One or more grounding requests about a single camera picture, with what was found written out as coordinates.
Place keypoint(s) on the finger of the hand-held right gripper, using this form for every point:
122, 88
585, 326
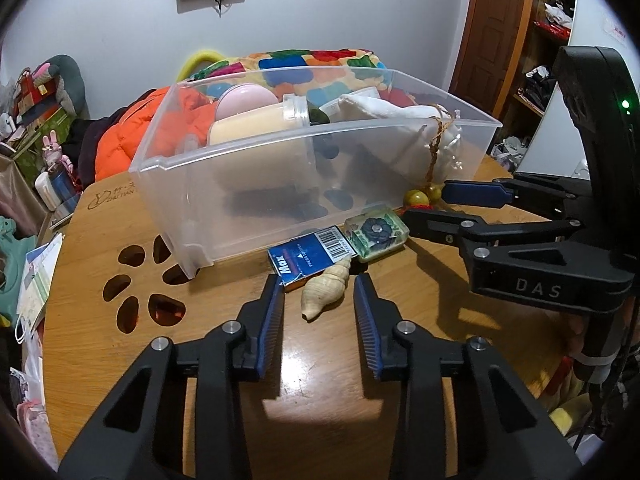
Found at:
440, 222
470, 194

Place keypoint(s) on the pink bunny figurine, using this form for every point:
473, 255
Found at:
54, 152

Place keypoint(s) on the beige spiral seashell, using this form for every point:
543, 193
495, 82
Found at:
322, 287

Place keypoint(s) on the dark green pump bottle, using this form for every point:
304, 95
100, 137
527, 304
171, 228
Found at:
318, 116

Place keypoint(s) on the blue tumbler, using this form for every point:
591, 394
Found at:
67, 187

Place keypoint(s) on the cream jar with pink lid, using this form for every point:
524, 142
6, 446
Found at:
250, 125

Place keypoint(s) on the stack of paper leaflets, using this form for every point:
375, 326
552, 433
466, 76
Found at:
40, 275

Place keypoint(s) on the small white bottle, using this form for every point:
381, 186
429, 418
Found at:
47, 190

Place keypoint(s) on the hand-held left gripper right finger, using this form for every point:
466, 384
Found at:
367, 320

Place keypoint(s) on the dark purple cloth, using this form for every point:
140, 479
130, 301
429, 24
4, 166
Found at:
90, 150

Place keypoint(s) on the brown wooden door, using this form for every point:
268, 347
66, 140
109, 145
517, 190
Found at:
492, 25

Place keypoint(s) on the teal dinosaur plush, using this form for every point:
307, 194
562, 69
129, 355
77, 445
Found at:
12, 260

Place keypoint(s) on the green gift box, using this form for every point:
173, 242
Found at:
37, 132

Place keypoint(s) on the white face mask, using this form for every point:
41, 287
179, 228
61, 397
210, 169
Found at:
25, 332

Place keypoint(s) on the blue staple box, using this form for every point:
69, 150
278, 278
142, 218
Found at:
305, 257

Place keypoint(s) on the wooden shelf with clutter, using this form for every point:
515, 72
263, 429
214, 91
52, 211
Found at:
545, 35

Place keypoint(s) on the grey plush cushion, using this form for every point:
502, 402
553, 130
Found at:
67, 80

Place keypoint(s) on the clear plastic storage bin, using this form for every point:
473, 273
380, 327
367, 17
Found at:
250, 180

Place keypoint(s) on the wooden desk with paw cutouts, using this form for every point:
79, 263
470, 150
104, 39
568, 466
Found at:
320, 395

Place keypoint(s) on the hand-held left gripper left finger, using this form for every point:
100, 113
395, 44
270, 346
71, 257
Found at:
270, 320

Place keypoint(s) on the tablet device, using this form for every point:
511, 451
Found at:
62, 212

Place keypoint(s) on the colourful patchwork blanket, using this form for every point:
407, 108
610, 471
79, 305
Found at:
320, 62

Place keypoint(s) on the orange down jacket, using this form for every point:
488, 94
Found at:
120, 135

